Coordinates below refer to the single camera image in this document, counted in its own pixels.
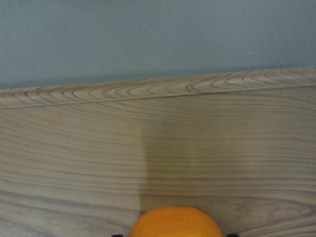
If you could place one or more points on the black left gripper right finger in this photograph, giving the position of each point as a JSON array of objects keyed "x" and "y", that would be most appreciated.
[{"x": 232, "y": 235}]

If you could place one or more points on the orange mandarin fruit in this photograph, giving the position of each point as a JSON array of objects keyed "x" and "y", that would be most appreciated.
[{"x": 175, "y": 221}]

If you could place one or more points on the brown wooden tray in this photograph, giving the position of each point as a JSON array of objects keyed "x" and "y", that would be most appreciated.
[{"x": 87, "y": 160}]

